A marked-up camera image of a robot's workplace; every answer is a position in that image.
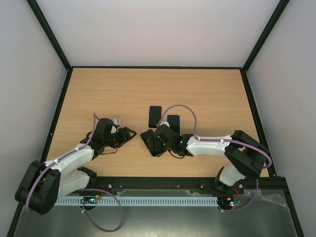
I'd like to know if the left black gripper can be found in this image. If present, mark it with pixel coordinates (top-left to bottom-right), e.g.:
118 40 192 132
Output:
104 127 136 149

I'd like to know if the black phone case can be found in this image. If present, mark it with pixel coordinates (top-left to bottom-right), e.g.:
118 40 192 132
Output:
140 129 165 158

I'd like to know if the lilac magsafe phone case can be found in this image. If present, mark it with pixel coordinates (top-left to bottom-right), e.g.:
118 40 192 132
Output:
165 114 182 136

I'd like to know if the pink phone case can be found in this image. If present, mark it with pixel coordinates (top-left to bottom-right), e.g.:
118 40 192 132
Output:
147 105 163 129

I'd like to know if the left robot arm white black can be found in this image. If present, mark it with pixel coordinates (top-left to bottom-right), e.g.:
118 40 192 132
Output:
14 118 137 215

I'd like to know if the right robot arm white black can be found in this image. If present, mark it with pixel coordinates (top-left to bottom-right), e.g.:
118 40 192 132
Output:
141 124 271 194

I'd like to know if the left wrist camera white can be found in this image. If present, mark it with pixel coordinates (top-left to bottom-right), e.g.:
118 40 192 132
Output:
111 118 121 134

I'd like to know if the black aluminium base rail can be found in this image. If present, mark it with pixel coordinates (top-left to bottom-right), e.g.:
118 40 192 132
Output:
89 177 289 197

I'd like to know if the white slotted cable duct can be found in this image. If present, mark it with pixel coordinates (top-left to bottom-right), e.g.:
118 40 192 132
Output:
55 196 218 207

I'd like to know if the black enclosure frame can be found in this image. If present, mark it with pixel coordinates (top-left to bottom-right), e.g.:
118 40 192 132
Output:
7 0 304 237

